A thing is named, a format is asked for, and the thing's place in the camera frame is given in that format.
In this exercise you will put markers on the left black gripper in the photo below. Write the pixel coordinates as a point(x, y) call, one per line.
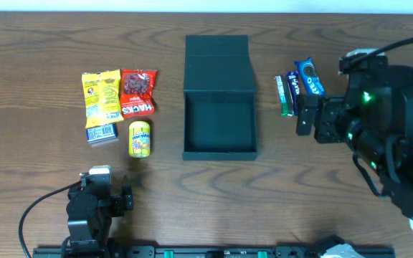
point(121, 203)

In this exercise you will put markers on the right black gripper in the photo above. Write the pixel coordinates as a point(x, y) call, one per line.
point(325, 119)

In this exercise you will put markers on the blue Oreo cookie pack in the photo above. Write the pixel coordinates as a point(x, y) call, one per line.
point(310, 78)

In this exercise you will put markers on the yellow candy bag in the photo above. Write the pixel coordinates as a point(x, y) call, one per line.
point(101, 94)

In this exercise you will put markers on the red Hacks candy bag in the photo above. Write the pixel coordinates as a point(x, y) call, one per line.
point(136, 92)

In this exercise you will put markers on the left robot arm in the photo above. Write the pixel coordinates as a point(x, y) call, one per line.
point(90, 235)

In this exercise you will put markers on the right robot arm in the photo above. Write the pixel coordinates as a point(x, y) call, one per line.
point(374, 118)

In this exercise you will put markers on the Dairy Milk chocolate bar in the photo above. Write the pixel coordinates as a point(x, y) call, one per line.
point(293, 82)

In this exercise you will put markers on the green white chocolate bar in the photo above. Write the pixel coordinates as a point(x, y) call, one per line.
point(284, 95)

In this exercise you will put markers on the yellow Mentos bottle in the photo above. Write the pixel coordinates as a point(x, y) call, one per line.
point(139, 139)

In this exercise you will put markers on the small blue gum box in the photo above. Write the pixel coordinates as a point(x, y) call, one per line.
point(101, 133)

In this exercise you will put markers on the dark green open gift box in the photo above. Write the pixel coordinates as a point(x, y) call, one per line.
point(220, 117)

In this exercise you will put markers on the black mounting rail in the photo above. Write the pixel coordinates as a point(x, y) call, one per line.
point(213, 252)

